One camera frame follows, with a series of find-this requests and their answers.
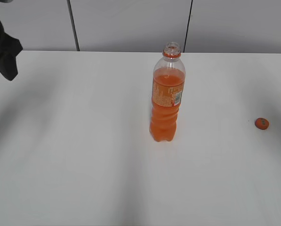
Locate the orange bottle cap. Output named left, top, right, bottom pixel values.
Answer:
left=255, top=118, right=270, bottom=130

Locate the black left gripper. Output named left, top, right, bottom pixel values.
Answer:
left=0, top=21, right=23, bottom=81

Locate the orange soda plastic bottle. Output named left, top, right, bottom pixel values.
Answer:
left=150, top=42, right=186, bottom=142

